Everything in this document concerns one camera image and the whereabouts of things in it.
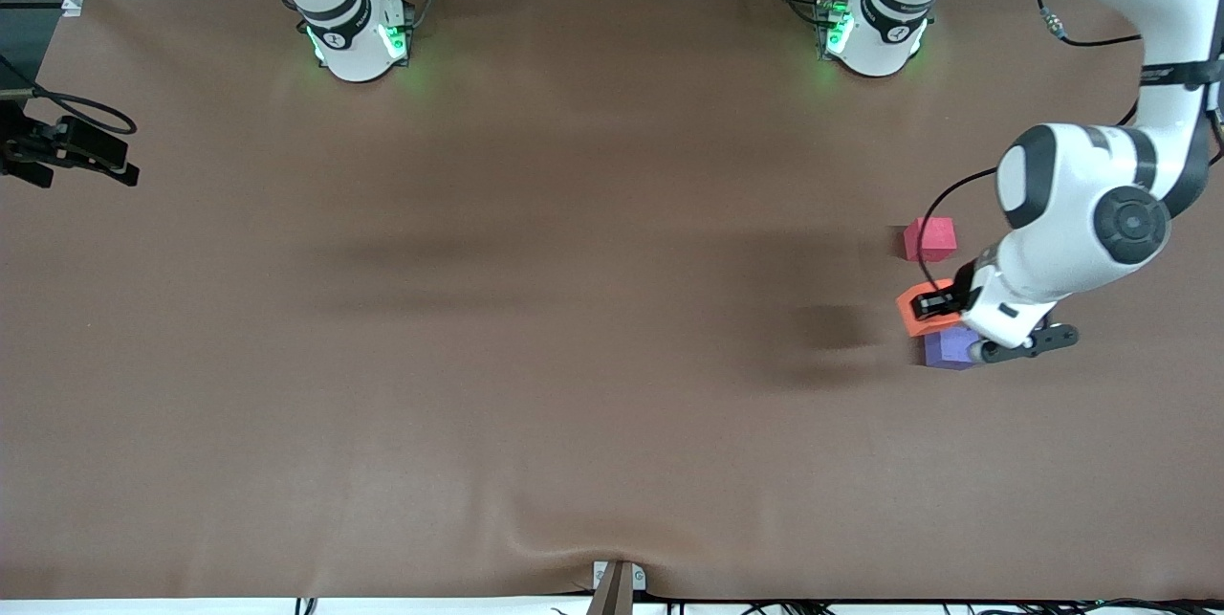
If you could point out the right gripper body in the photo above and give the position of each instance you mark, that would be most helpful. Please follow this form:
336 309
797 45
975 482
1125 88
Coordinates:
21 149

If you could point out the orange foam block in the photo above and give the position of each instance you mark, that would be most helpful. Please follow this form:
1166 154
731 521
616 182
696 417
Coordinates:
932 326

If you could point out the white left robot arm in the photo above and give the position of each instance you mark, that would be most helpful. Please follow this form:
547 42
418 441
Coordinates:
1081 204

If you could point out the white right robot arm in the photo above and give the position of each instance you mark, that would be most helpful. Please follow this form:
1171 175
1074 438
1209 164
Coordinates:
354 41

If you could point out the purple foam block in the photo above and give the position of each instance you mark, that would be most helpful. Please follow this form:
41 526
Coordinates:
947 352

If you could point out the red foam block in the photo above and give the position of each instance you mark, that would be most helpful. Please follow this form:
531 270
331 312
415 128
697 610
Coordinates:
926 239

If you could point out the brown table mat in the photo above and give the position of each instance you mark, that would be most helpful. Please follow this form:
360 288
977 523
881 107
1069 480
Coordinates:
612 405

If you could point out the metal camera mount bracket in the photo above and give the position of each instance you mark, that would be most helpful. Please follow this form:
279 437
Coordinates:
618 586

